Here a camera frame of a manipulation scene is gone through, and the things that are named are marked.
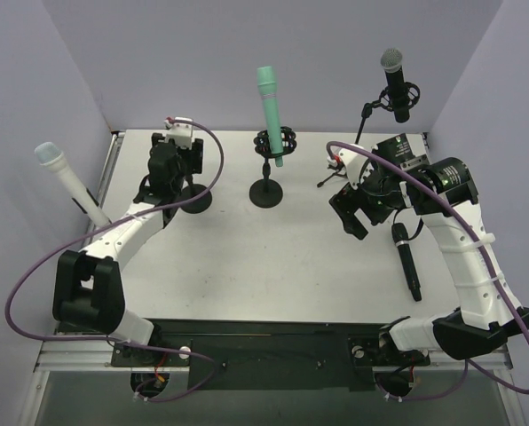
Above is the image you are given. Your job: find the black shock mount stand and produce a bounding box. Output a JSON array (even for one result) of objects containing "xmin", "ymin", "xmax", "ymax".
[{"xmin": 249, "ymin": 126, "xmax": 297, "ymax": 209}]

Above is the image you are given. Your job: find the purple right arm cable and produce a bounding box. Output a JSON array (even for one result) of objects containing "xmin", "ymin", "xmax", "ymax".
[{"xmin": 326, "ymin": 140, "xmax": 529, "ymax": 403}]

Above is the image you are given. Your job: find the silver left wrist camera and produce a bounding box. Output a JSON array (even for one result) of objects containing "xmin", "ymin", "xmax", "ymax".
[{"xmin": 163, "ymin": 117, "xmax": 193, "ymax": 150}]

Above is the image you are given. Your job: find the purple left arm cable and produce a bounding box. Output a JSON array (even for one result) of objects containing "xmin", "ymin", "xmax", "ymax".
[{"xmin": 4, "ymin": 119, "xmax": 225, "ymax": 405}]

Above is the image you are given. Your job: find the black handheld microphone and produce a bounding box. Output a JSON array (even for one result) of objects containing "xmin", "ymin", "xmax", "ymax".
[{"xmin": 391, "ymin": 223, "xmax": 422, "ymax": 302}]

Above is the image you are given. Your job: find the grey head black microphone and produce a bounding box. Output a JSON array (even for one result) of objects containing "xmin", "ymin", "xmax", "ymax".
[{"xmin": 380, "ymin": 48, "xmax": 410, "ymax": 123}]

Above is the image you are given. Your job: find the black tripod microphone stand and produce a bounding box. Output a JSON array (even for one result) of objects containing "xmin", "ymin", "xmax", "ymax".
[{"xmin": 316, "ymin": 82, "xmax": 422, "ymax": 190}]

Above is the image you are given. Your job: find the aluminium frame rail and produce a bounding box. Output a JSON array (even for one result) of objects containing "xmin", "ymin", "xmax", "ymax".
[{"xmin": 36, "ymin": 130, "xmax": 529, "ymax": 401}]

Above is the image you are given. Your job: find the mint green microphone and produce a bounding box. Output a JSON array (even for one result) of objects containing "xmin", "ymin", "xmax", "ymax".
[{"xmin": 257, "ymin": 66, "xmax": 283, "ymax": 168}]

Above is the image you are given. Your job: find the white microphone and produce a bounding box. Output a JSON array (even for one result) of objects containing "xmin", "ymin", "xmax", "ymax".
[{"xmin": 35, "ymin": 142, "xmax": 111, "ymax": 227}]

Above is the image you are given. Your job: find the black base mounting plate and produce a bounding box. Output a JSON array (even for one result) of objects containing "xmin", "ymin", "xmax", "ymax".
[{"xmin": 111, "ymin": 319, "xmax": 430, "ymax": 391}]

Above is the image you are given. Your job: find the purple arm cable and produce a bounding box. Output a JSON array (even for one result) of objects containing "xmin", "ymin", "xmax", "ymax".
[
  {"xmin": 326, "ymin": 140, "xmax": 529, "ymax": 403},
  {"xmin": 4, "ymin": 119, "xmax": 225, "ymax": 405}
]

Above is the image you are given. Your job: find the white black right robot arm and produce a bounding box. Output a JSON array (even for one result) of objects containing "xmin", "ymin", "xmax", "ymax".
[{"xmin": 327, "ymin": 134, "xmax": 529, "ymax": 363}]

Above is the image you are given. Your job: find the black clip microphone stand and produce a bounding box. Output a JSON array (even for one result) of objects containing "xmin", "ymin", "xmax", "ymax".
[{"xmin": 178, "ymin": 175, "xmax": 212, "ymax": 214}]

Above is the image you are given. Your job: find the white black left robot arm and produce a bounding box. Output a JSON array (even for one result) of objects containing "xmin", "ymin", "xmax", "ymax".
[{"xmin": 52, "ymin": 124, "xmax": 204, "ymax": 366}]

